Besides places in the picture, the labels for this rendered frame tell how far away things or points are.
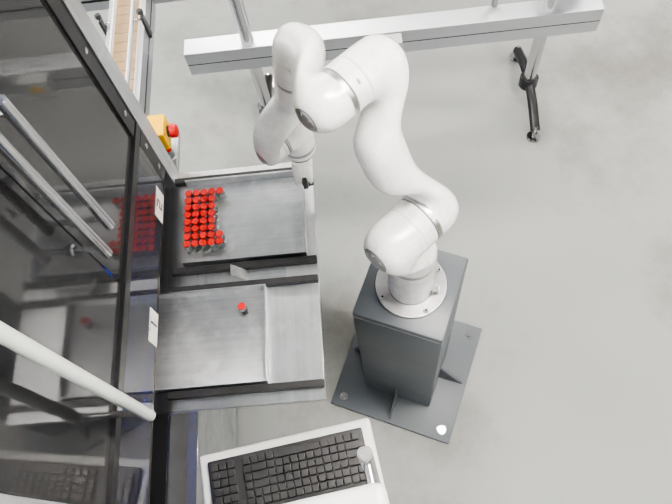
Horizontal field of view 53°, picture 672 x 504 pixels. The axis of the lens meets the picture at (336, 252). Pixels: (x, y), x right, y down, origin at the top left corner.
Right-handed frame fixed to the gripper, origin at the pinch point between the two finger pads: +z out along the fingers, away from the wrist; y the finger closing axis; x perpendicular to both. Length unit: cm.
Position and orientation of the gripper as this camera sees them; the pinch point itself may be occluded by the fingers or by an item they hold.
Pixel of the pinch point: (307, 179)
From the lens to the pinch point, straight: 188.4
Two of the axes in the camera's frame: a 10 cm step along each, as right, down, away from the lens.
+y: 0.7, 9.1, -4.1
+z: 0.9, 4.1, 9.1
